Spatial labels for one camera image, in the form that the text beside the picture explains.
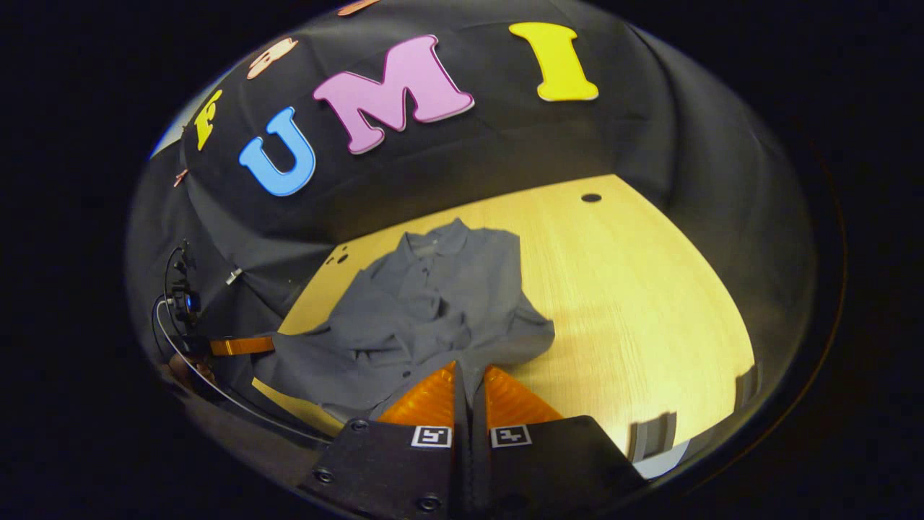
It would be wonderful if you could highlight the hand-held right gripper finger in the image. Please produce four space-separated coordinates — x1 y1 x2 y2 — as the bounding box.
300 361 471 520
473 365 648 520

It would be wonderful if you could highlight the grey polo shirt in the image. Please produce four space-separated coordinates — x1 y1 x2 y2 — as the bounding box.
253 219 555 423

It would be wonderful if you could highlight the black backdrop cloth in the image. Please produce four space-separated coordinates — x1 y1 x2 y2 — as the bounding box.
126 0 816 449

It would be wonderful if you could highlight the thin grey cable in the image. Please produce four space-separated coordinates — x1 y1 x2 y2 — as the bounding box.
150 295 334 444

